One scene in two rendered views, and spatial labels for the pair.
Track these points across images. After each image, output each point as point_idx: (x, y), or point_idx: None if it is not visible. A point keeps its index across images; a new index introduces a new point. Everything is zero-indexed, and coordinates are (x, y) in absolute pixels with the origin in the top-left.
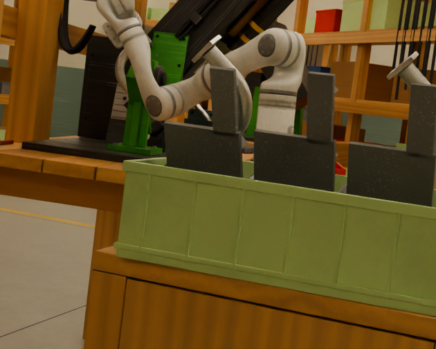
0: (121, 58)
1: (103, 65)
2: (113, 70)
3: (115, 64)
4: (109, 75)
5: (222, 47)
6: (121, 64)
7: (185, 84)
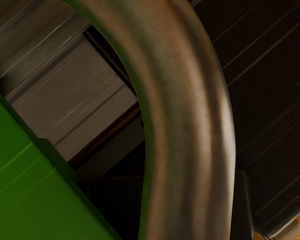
0: (160, 45)
1: (298, 10)
2: (245, 33)
3: (262, 59)
4: (238, 7)
5: None
6: (116, 11)
7: None
